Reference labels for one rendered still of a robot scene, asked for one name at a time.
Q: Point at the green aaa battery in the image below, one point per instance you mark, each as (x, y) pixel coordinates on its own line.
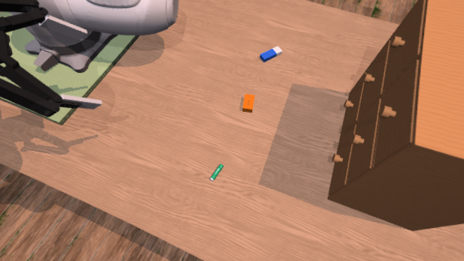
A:
(216, 172)

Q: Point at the orange nine-volt battery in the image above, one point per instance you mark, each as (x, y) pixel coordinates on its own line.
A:
(248, 103)

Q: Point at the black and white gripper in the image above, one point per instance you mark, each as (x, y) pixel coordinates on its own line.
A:
(49, 101)

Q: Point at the blue and white eraser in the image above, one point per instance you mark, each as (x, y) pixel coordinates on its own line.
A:
(270, 54)

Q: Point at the brown wooden drawer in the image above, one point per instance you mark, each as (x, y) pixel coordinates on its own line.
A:
(342, 159)
(352, 105)
(374, 80)
(395, 132)
(361, 159)
(405, 44)

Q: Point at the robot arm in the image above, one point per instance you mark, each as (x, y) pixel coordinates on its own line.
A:
(103, 20)

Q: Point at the brown wooden chest of drawers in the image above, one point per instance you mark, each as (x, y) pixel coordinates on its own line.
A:
(422, 185)

